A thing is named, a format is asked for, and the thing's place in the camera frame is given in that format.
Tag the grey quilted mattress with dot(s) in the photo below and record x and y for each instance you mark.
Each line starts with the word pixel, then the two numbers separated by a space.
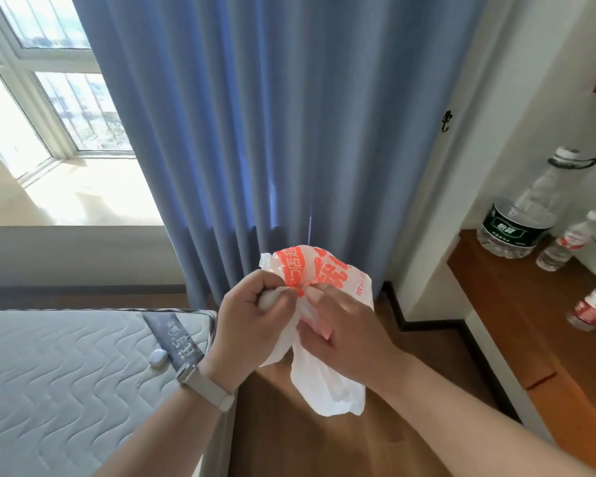
pixel 74 387

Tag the small white earbud case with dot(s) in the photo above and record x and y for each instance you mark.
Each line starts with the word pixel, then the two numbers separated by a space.
pixel 157 357

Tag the person's left forearm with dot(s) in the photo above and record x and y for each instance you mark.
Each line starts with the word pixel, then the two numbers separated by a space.
pixel 169 432

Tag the blue curtain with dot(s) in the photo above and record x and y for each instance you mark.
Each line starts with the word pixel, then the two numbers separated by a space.
pixel 278 134

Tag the white framed window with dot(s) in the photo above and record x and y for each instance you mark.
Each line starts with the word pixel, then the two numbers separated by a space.
pixel 44 79

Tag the white and orange plastic bag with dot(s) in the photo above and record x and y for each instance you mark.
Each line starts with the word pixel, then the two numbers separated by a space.
pixel 328 382

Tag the dark blue mattress label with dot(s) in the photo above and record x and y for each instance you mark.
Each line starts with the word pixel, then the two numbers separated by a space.
pixel 176 337

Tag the brown wooden desk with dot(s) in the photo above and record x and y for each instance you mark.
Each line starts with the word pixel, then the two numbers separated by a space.
pixel 541 332

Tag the person's left hand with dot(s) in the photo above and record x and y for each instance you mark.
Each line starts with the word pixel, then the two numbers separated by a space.
pixel 243 327

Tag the beige wristwatch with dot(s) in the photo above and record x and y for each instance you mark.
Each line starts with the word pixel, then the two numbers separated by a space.
pixel 203 385

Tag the large clear water bottle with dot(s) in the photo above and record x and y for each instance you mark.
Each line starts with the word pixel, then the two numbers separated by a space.
pixel 526 213

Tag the person's left thumb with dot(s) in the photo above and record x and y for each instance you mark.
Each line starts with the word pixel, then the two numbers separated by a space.
pixel 280 305

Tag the person's right thumb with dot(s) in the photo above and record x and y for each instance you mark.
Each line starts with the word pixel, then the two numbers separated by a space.
pixel 320 300

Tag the small red label water bottle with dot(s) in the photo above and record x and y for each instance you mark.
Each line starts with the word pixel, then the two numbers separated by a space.
pixel 568 240
pixel 593 305

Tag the person's right forearm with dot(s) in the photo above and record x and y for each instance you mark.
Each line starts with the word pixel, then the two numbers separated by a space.
pixel 481 432

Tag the black wall hook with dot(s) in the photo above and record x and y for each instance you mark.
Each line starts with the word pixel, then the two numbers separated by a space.
pixel 446 121

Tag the person's right hand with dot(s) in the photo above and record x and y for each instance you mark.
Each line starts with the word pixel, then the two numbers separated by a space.
pixel 352 337

